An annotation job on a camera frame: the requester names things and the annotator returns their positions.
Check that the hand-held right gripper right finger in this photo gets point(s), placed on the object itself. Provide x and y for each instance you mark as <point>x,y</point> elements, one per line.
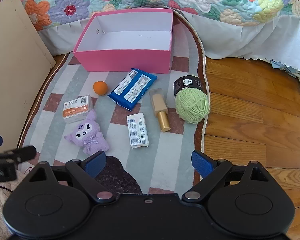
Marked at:
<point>202,163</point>

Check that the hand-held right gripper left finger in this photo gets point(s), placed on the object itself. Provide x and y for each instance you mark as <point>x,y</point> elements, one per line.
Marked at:
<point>96,165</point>

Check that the purple plush toy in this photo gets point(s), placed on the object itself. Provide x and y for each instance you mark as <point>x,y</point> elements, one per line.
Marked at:
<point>87,135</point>

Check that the white medicine box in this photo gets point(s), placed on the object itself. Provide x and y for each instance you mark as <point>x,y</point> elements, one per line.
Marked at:
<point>138,131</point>

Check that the clear orange-label plastic box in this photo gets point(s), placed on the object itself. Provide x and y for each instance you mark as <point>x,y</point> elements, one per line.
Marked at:
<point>77,110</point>

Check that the gold perfume bottle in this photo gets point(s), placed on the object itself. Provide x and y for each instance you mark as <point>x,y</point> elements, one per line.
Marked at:
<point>158,102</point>

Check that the orange ball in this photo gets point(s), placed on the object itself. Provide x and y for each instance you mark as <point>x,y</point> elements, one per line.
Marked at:
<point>100,88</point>

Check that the blue wet wipes packet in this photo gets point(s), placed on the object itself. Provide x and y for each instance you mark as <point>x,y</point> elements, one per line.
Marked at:
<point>132,90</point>

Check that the pink cardboard box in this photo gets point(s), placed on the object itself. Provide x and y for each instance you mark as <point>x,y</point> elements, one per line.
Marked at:
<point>120,60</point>

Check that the checkered rug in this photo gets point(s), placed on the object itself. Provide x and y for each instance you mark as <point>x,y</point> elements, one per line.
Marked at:
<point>165,155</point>

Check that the green yarn ball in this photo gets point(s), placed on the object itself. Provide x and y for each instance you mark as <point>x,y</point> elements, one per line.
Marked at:
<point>191,105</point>

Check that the beige wooden cabinet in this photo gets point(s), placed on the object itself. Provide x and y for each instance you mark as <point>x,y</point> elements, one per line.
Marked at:
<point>15,67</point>

